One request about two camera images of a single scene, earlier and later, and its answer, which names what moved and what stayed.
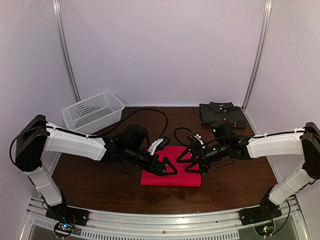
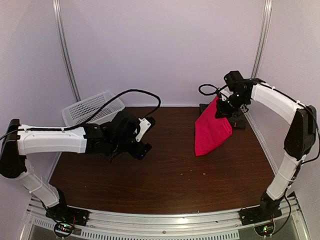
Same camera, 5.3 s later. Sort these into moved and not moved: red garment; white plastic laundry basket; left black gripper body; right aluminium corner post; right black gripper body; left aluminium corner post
Moved: left black gripper body; red garment; right black gripper body
Not moved: left aluminium corner post; right aluminium corner post; white plastic laundry basket
